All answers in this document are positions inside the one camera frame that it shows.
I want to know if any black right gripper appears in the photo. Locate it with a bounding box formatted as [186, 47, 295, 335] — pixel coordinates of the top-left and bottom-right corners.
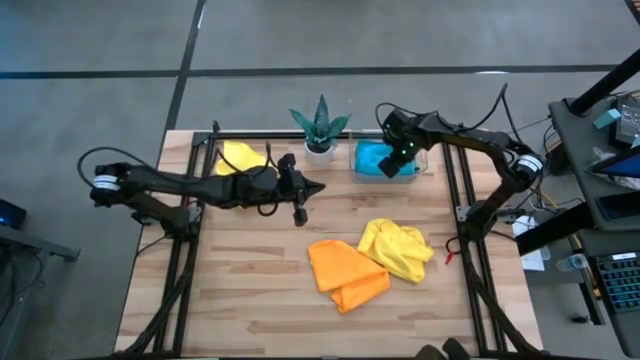
[381, 107, 437, 167]

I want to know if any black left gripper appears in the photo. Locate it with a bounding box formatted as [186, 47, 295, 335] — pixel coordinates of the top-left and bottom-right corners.
[234, 153, 327, 209]

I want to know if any blue microfiber towel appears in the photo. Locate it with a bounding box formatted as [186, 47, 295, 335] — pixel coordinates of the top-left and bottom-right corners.
[354, 138, 422, 177]

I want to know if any orange microfiber towel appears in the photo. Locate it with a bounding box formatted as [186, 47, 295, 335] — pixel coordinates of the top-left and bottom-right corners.
[307, 238, 391, 315]

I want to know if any yellow microfiber towel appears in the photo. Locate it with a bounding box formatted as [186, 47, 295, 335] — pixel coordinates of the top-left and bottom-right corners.
[357, 217, 435, 285]
[214, 140, 271, 210]

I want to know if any clear plastic bin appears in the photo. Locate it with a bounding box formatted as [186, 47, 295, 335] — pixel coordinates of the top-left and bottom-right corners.
[348, 128, 431, 185]

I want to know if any green plant in white pot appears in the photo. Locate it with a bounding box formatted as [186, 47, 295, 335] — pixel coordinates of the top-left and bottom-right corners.
[289, 93, 352, 168]

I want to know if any black controller box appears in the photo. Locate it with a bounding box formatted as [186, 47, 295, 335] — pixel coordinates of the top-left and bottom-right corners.
[494, 208, 527, 224]

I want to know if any grey side desk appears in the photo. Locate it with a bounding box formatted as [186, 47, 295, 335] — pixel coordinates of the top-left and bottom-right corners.
[548, 94, 640, 359]

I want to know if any white paper sheet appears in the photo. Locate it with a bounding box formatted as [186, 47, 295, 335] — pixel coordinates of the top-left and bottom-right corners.
[512, 215, 551, 272]

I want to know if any black desk crossbeam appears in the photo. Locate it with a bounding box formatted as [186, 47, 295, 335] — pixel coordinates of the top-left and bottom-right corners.
[515, 202, 601, 256]

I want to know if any small teal box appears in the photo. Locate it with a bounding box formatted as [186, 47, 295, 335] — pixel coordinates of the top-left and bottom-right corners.
[593, 108, 623, 130]

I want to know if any dark rounded object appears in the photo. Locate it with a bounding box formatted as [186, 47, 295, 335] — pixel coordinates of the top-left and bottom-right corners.
[442, 337, 471, 360]
[414, 343, 449, 360]

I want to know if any black diagonal pole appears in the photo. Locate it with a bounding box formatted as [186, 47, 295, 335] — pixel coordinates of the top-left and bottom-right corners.
[569, 49, 640, 116]

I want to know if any clear water bottle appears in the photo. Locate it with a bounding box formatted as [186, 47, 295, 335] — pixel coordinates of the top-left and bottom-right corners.
[556, 253, 590, 273]

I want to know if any tablet with blue screen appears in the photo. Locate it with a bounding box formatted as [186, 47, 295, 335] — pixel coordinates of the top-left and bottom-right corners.
[587, 149, 640, 179]

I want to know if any black screen device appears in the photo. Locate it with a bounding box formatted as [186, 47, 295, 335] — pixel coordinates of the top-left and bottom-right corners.
[614, 94, 640, 149]

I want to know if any black flat device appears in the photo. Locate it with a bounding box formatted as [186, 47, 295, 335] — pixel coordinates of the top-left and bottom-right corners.
[597, 192, 640, 221]

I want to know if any backlit computer keyboard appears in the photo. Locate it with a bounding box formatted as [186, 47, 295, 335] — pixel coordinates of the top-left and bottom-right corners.
[597, 252, 640, 314]

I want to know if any grey stand leg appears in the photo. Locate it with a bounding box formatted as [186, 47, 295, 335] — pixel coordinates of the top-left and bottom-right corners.
[0, 224, 81, 264]

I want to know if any black device with blue light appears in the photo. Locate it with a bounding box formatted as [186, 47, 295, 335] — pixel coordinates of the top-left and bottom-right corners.
[0, 198, 27, 230]

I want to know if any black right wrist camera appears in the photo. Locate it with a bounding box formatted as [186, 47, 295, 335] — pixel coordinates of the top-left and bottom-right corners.
[378, 155, 401, 179]

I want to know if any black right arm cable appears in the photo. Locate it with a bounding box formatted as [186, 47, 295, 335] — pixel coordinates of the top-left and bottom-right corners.
[374, 82, 510, 135]

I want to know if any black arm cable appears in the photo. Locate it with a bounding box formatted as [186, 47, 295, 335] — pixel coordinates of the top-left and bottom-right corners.
[374, 82, 510, 135]
[76, 146, 151, 176]

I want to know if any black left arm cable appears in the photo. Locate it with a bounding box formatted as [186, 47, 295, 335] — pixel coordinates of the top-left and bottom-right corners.
[76, 146, 151, 176]

